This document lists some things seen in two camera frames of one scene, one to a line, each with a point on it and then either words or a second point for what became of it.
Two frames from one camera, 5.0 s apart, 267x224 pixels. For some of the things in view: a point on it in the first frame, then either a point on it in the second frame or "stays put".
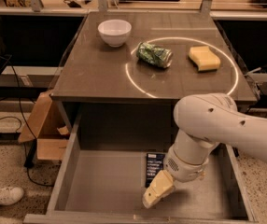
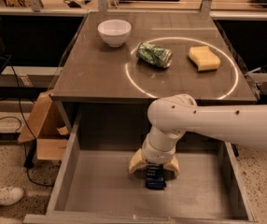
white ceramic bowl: [114, 32] stays put
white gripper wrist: [183, 169] → [156, 155]
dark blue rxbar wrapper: [154, 165] stays put
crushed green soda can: [153, 54] stays put
